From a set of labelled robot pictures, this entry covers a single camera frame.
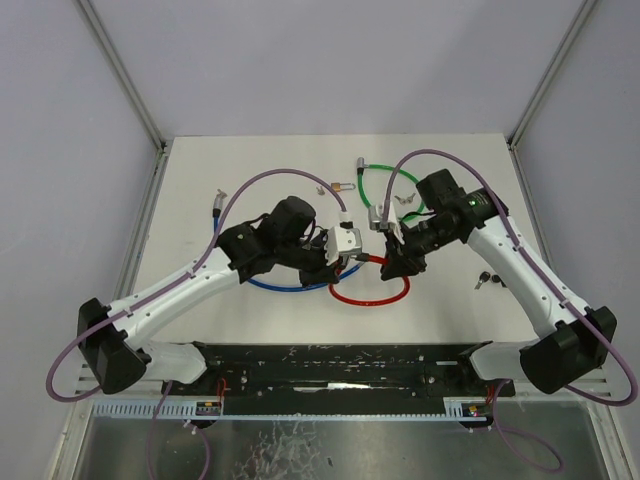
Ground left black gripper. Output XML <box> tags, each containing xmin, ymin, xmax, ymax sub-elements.
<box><xmin>279</xmin><ymin>231</ymin><xmax>346</xmax><ymax>291</ymax></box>

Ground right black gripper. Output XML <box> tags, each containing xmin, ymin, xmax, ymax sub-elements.
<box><xmin>379</xmin><ymin>215</ymin><xmax>457</xmax><ymax>280</ymax></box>

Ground red cable lock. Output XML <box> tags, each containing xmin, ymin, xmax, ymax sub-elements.
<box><xmin>328</xmin><ymin>254</ymin><xmax>411</xmax><ymax>308</ymax></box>

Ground green cable lock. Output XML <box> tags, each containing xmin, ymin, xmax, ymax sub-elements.
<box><xmin>355</xmin><ymin>157</ymin><xmax>431</xmax><ymax>224</ymax></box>

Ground green lock keys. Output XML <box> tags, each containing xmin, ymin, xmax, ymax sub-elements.
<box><xmin>394</xmin><ymin>193</ymin><xmax>416</xmax><ymax>205</ymax></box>

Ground brass padlock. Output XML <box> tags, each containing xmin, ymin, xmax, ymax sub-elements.
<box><xmin>330</xmin><ymin>182</ymin><xmax>356</xmax><ymax>192</ymax></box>

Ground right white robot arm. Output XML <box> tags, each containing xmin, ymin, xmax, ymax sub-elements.
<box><xmin>369</xmin><ymin>169</ymin><xmax>617</xmax><ymax>395</ymax></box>

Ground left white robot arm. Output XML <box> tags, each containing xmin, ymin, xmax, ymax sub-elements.
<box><xmin>77</xmin><ymin>196</ymin><xmax>353</xmax><ymax>395</ymax></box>

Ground black head key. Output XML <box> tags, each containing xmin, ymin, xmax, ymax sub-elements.
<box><xmin>474</xmin><ymin>271</ymin><xmax>501</xmax><ymax>290</ymax></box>

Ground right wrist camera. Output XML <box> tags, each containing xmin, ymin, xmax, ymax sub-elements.
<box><xmin>368</xmin><ymin>204</ymin><xmax>403</xmax><ymax>243</ymax></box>

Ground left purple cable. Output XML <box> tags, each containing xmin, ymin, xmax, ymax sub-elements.
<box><xmin>45</xmin><ymin>167</ymin><xmax>351</xmax><ymax>480</ymax></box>

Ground purple cable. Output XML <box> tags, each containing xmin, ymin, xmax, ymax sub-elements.
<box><xmin>382</xmin><ymin>148</ymin><xmax>636</xmax><ymax>474</ymax></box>
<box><xmin>45</xmin><ymin>167</ymin><xmax>351</xmax><ymax>480</ymax></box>

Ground blue cable lock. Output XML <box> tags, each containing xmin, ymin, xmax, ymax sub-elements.
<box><xmin>212</xmin><ymin>189</ymin><xmax>363</xmax><ymax>293</ymax></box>

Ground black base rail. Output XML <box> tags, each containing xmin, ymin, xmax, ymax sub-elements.
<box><xmin>170</xmin><ymin>343</ymin><xmax>515</xmax><ymax>418</ymax></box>

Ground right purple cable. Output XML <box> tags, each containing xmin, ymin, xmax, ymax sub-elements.
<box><xmin>382</xmin><ymin>148</ymin><xmax>636</xmax><ymax>474</ymax></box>

